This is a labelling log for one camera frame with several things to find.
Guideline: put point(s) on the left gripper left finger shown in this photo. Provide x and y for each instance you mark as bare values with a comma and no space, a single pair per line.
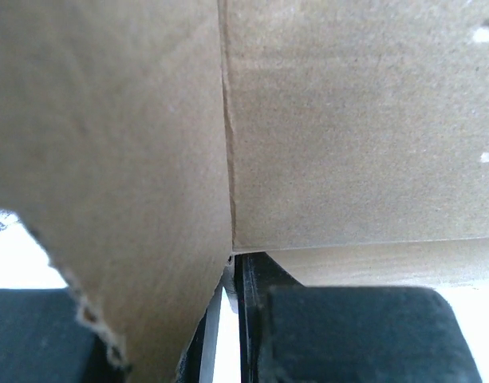
46,336

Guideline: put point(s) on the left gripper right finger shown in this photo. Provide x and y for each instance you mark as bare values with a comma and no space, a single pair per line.
294,333

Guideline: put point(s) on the cardboard box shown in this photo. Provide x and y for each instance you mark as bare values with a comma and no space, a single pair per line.
146,142

